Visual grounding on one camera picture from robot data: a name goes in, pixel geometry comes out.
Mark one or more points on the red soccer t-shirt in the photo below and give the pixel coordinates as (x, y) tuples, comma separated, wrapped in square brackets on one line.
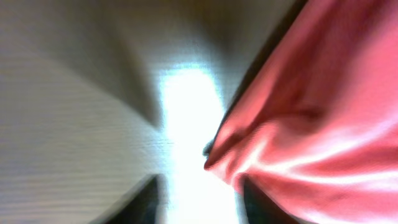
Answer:
[(316, 130)]

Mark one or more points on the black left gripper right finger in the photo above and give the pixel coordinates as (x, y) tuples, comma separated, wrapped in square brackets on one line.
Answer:
[(260, 209)]

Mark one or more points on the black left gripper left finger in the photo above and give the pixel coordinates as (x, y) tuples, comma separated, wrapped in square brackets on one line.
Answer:
[(138, 206)]

